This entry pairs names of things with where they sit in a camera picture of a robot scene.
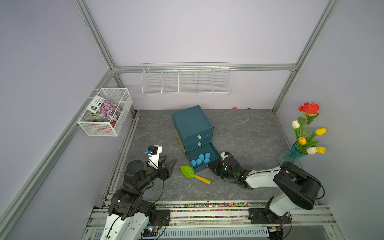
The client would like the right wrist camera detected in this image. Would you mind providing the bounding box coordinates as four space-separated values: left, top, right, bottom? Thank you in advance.
221 152 232 161

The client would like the teal drawer cabinet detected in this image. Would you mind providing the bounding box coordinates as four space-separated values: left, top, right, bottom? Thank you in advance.
172 105 214 152

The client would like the teal glass vase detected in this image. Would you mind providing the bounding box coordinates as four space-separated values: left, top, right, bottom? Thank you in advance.
278 142 307 166

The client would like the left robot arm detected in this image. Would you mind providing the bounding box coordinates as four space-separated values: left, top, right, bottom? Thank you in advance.
101 155 177 240

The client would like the purple flower seed packet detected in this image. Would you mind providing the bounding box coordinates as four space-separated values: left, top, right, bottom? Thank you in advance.
87 96 123 124

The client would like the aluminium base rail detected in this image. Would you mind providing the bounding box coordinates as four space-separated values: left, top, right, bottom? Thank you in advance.
82 200 344 240

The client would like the teal bottom drawer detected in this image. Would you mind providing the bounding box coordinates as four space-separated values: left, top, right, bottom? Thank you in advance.
185 142 221 173

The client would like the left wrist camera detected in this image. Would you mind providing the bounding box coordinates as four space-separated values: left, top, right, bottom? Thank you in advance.
145 145 163 170

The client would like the artificial flower bouquet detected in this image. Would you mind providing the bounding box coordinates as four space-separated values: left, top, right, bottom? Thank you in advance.
292 103 328 156

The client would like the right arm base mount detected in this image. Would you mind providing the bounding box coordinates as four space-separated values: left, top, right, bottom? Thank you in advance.
248 208 292 225

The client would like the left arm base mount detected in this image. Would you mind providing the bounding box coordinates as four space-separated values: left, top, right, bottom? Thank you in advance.
139 207 171 226

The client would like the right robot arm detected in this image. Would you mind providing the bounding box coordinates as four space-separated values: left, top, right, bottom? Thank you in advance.
209 152 324 223

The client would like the white wire basket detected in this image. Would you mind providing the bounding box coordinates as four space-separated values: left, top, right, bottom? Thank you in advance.
77 88 133 137

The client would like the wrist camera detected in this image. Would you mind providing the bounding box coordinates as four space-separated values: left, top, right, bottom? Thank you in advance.
145 145 163 170
221 152 232 161

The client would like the white wire wall shelf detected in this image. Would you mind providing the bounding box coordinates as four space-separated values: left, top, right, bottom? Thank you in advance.
141 65 232 95

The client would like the green trowel yellow handle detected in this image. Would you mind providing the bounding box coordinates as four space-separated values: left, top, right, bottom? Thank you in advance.
180 166 212 185

